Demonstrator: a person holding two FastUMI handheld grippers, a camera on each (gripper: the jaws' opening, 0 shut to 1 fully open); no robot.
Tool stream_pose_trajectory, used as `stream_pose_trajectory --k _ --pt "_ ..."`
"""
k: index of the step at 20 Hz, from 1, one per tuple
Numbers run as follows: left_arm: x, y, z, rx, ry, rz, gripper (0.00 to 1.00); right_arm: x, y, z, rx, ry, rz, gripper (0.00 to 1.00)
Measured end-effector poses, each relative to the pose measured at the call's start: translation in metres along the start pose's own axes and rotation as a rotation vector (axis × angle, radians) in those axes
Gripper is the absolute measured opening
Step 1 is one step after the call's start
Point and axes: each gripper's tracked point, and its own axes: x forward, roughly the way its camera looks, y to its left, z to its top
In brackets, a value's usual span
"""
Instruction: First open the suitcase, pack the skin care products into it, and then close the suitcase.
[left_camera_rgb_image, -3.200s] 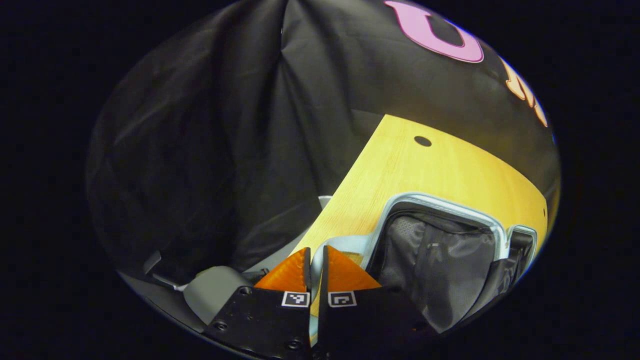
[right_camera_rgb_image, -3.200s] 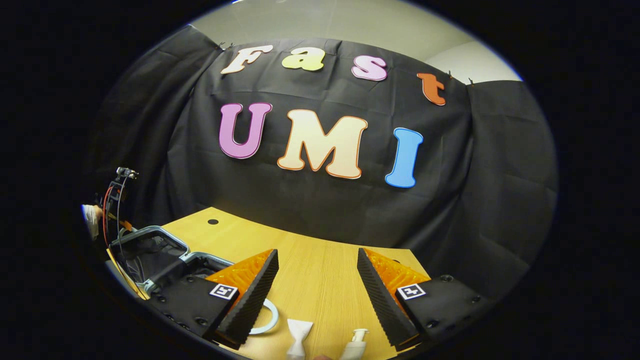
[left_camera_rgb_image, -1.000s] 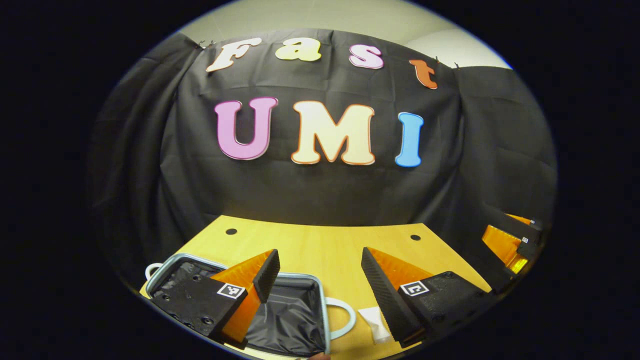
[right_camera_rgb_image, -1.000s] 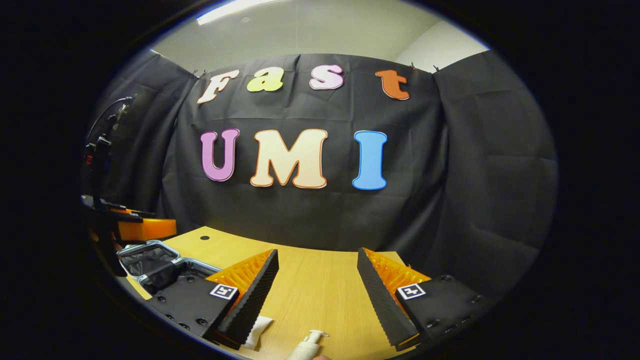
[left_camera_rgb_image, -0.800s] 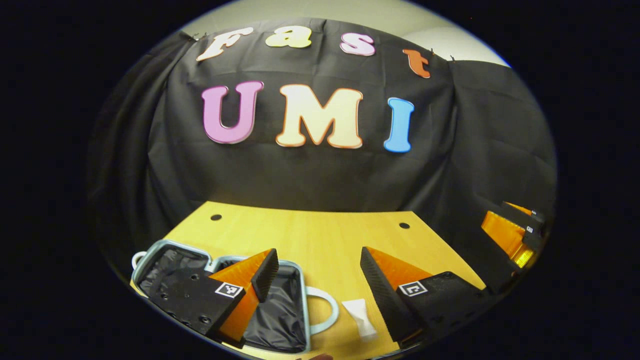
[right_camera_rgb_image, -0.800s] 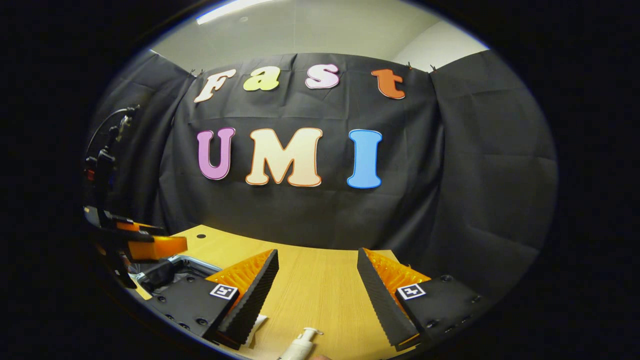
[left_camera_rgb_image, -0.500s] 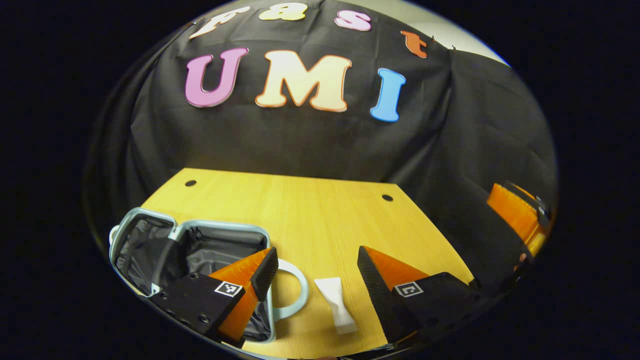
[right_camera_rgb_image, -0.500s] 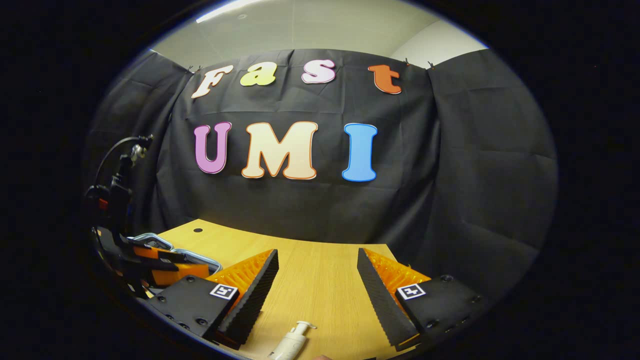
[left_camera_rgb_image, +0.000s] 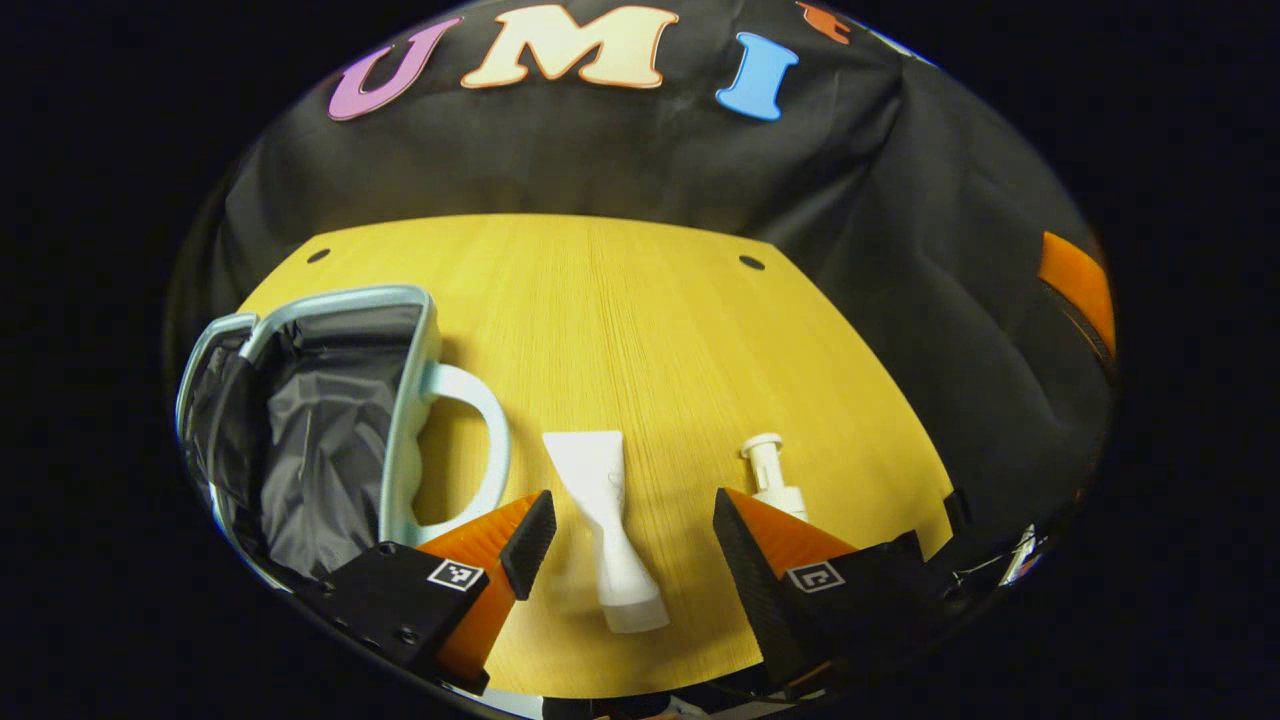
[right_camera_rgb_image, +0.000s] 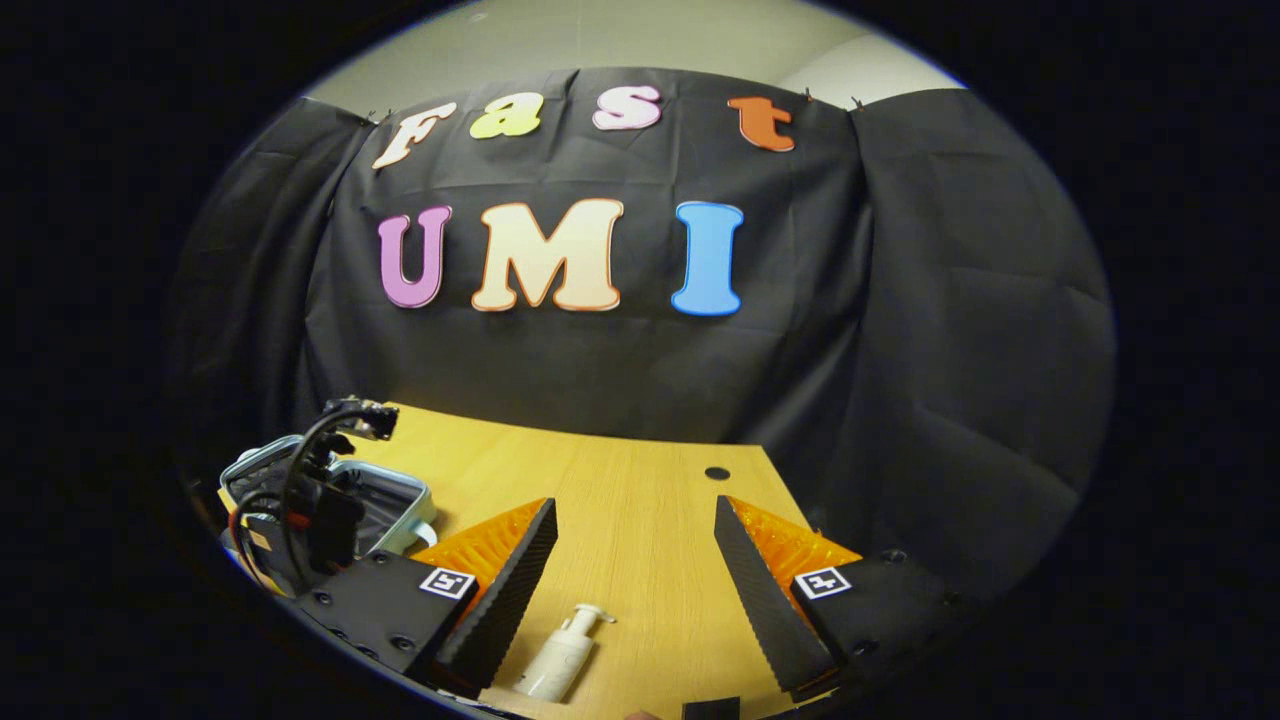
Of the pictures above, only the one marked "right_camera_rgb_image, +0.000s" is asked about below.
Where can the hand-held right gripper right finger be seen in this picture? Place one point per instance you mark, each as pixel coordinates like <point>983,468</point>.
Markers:
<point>765,610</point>

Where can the black backdrop cloth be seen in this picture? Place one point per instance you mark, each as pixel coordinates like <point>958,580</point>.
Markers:
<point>900,350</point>

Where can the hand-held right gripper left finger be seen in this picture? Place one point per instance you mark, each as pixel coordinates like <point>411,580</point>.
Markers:
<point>515,600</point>

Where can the white pump bottle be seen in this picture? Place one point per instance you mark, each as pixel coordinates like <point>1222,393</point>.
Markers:
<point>555,660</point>

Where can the light blue suitcase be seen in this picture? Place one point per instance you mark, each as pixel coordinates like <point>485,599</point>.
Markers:
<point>390,515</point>

